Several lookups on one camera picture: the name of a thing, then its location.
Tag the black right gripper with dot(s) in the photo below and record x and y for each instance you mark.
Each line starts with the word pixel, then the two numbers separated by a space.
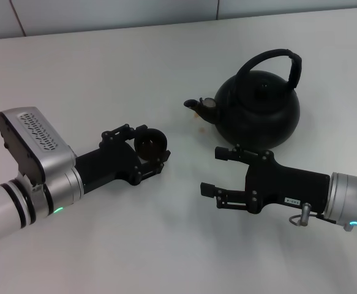
pixel 288 183

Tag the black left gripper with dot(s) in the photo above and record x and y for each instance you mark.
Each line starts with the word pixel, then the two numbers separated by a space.
pixel 111 165

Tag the small black teacup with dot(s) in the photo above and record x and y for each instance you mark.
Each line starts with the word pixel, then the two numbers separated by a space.
pixel 151 147

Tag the black round teapot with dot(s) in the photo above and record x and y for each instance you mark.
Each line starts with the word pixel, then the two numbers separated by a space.
pixel 257 116

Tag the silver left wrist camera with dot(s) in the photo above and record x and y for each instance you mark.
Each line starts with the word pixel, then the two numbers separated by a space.
pixel 37 137

